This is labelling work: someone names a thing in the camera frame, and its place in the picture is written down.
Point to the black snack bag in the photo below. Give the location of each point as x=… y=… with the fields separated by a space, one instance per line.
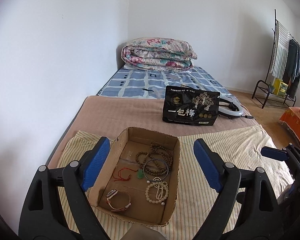
x=189 y=106

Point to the brown blanket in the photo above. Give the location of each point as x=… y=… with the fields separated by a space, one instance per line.
x=109 y=116

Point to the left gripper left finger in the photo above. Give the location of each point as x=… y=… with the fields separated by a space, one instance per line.
x=42 y=215

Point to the folded floral quilt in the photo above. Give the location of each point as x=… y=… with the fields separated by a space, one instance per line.
x=157 y=53

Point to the black clothes rack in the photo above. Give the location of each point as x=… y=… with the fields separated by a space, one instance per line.
x=263 y=91

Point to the blue checkered bed sheet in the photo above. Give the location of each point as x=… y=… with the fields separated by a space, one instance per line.
x=151 y=84

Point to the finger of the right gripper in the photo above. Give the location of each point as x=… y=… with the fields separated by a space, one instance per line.
x=274 y=153

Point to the white ring light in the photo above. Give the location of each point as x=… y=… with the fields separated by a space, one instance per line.
x=230 y=108

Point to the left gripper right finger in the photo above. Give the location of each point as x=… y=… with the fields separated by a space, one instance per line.
x=246 y=206

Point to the yellow striped cloth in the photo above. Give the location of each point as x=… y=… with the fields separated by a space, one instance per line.
x=240 y=146

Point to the open cardboard box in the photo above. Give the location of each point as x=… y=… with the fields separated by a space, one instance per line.
x=139 y=179

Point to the dark hanging clothes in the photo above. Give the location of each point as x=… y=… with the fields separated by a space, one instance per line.
x=291 y=75

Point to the yellow box on rack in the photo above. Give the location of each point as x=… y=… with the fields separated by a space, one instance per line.
x=280 y=88

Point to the striped hanging towel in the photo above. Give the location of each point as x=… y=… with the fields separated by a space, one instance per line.
x=280 y=51

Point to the brown leather strap watch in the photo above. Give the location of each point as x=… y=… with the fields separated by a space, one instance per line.
x=118 y=200

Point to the red cord jade pendant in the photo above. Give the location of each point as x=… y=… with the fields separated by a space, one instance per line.
x=125 y=174

